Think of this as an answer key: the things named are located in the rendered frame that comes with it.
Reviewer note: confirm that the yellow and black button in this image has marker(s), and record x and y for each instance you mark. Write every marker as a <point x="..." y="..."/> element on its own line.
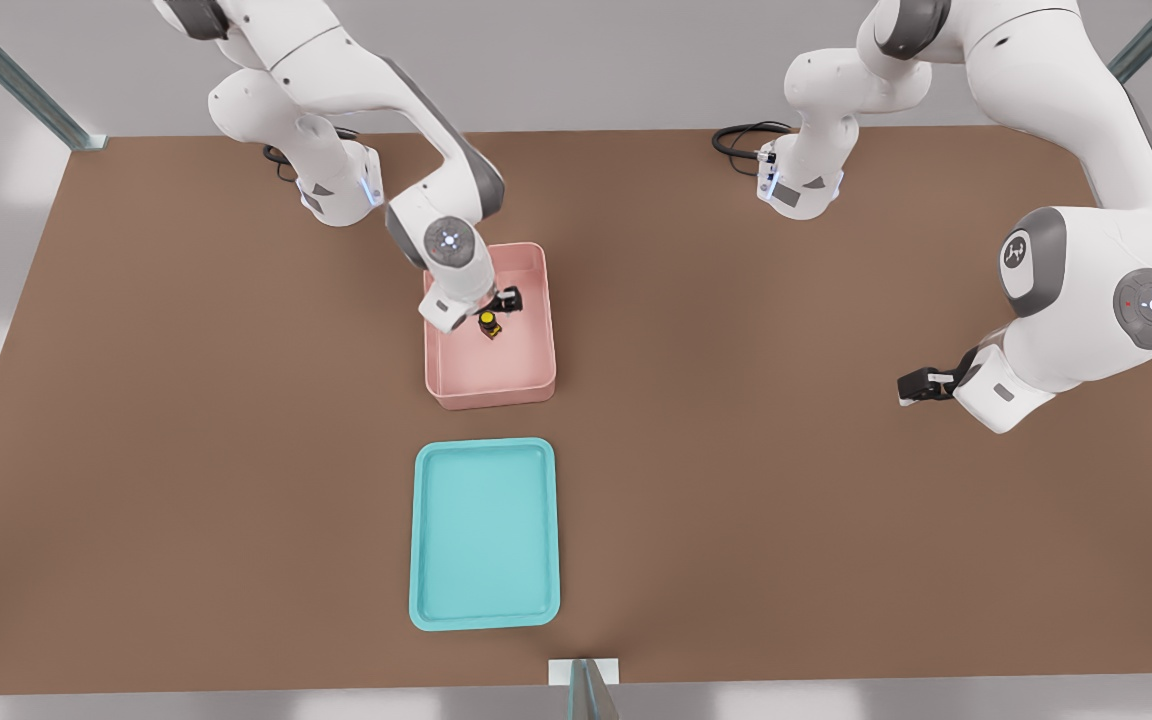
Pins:
<point x="489" y="324"/>

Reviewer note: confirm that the pink plastic box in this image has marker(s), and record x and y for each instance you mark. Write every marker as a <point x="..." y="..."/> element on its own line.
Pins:
<point x="492" y="368"/>

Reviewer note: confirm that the pale blue-green tray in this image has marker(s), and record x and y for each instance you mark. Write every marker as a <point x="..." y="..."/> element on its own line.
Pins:
<point x="484" y="534"/>

